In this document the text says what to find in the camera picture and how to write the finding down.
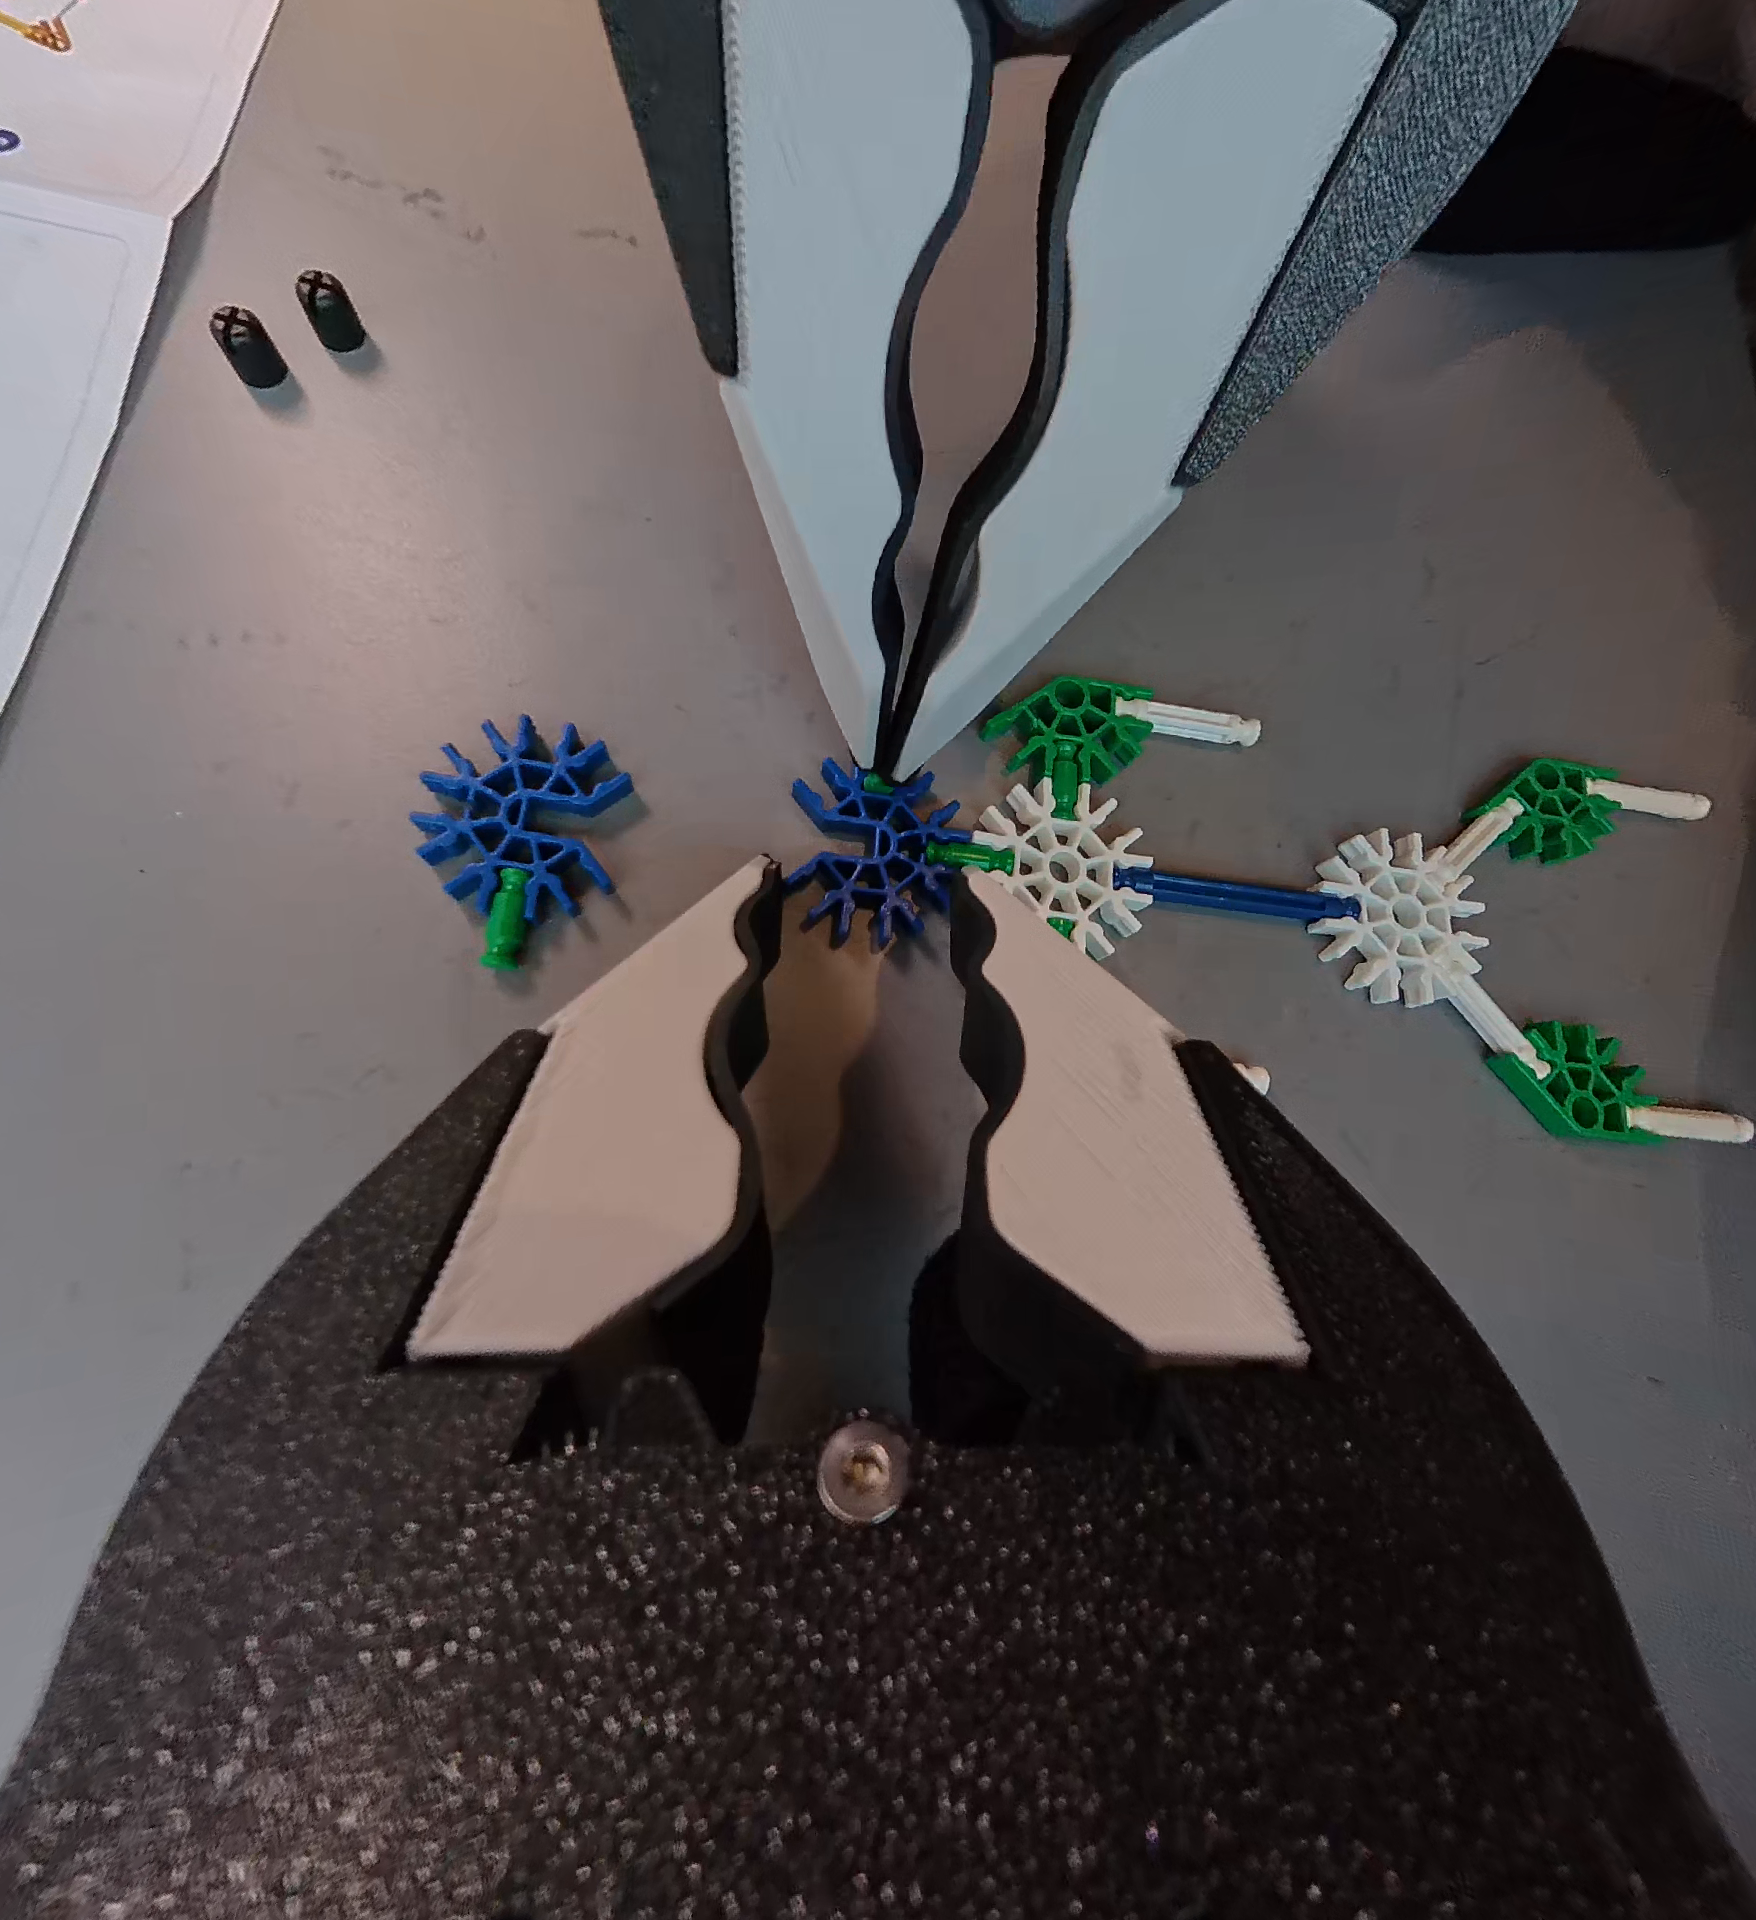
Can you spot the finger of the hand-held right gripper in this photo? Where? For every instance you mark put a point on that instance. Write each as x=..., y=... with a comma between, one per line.
x=1179, y=300
x=817, y=300

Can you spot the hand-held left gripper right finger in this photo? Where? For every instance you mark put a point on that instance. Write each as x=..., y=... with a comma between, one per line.
x=1133, y=1200

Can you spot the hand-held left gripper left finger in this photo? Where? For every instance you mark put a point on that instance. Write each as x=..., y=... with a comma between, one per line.
x=593, y=1186

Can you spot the white green blue toy assembly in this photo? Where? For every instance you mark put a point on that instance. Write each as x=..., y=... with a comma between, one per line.
x=1238, y=894

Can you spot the blue toy connector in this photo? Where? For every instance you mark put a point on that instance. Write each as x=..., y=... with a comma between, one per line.
x=518, y=811
x=877, y=854

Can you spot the small black toy connector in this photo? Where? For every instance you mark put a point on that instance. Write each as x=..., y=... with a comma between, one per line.
x=332, y=308
x=248, y=349

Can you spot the person's right forearm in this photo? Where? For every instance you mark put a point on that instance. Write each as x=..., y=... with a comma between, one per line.
x=1719, y=61

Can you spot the folded paper instruction sheet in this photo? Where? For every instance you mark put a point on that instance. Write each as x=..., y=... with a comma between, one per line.
x=23, y=374

